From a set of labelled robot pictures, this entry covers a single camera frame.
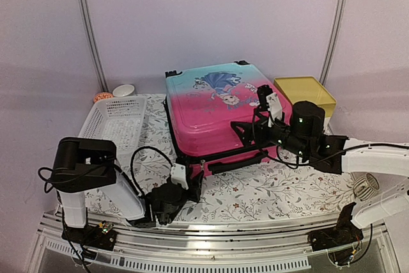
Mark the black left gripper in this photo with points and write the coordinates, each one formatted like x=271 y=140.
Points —
x=195 y=184

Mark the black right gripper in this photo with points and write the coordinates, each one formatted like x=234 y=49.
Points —
x=260 y=127

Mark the pink and teal kids suitcase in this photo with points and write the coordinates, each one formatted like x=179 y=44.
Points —
x=201 y=103

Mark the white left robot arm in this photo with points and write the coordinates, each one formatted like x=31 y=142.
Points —
x=81 y=165

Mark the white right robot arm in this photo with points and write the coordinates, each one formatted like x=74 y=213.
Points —
x=304 y=137

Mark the yellow top drawer box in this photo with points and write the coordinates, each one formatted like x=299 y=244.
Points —
x=297 y=89

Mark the floral patterned table mat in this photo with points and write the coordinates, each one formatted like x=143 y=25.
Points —
x=262 y=192

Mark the white perforated plastic basket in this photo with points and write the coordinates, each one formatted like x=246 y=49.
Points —
x=118 y=119

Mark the white ceramic bowl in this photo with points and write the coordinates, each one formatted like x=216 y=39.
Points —
x=124 y=90

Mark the orange patterned small dish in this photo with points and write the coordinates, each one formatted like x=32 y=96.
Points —
x=102 y=96

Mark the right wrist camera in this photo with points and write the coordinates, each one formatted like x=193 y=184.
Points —
x=269 y=100

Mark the aluminium front rail frame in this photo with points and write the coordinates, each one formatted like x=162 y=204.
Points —
x=252 y=246

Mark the right wall aluminium post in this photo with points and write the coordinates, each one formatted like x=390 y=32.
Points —
x=333 y=39

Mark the wall aluminium post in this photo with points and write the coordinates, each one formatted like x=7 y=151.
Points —
x=92 y=44
x=333 y=39

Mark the left wall aluminium post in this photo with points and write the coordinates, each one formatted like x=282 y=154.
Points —
x=92 y=44

